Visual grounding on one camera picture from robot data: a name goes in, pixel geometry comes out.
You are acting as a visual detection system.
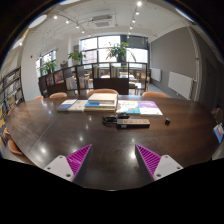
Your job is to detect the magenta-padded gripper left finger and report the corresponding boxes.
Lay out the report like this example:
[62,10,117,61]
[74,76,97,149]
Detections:
[43,144,94,186]

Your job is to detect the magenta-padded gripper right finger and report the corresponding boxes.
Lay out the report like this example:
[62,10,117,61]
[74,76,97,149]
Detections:
[134,144,184,185]

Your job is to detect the beige power strip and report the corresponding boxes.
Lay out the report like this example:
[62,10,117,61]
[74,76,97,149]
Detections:
[116,118,151,130]

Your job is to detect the purple and white book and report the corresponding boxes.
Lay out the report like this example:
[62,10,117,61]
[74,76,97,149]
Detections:
[137,99,164,117]

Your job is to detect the plain white book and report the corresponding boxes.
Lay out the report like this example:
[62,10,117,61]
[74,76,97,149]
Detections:
[67,99,89,113]

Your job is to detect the thin yellowish book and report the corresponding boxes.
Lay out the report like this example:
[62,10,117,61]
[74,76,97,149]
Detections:
[83,105,117,113]

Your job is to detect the blue cover book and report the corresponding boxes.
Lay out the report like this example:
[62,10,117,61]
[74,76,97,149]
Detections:
[56,98,78,113]

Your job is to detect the colourful light blue book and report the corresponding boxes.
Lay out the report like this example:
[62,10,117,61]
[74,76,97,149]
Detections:
[115,99,142,116]

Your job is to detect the white book with blue stripe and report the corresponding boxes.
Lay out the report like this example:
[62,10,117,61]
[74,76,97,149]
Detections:
[83,99,119,110]

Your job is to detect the blue and red card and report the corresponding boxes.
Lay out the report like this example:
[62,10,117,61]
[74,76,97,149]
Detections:
[213,122,224,145]

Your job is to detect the dark wooden open shelf unit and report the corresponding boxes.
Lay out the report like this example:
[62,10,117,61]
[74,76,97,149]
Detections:
[37,61,149,98]

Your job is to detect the potted green plant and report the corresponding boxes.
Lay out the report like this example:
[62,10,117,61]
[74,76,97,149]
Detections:
[67,49,86,65]
[106,41,131,63]
[40,59,59,75]

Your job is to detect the ceiling air conditioner unit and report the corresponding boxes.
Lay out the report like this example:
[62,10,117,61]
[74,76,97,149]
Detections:
[90,14,115,30]

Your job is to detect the round ceiling light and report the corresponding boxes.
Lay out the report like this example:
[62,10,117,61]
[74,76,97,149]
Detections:
[27,14,49,30]
[174,7,195,24]

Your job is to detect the ceiling track spotlights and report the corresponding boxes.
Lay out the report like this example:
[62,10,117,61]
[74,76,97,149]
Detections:
[52,1,143,36]

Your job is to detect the coiled black cable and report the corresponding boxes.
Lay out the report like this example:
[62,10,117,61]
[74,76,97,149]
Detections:
[101,112,131,126]

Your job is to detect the white wall radiator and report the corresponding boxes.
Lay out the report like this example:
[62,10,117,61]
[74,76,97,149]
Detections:
[150,67,162,84]
[167,71,195,101]

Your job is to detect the tall wall bookshelf unit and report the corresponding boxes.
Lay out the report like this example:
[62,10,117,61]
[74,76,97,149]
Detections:
[0,66,25,118]

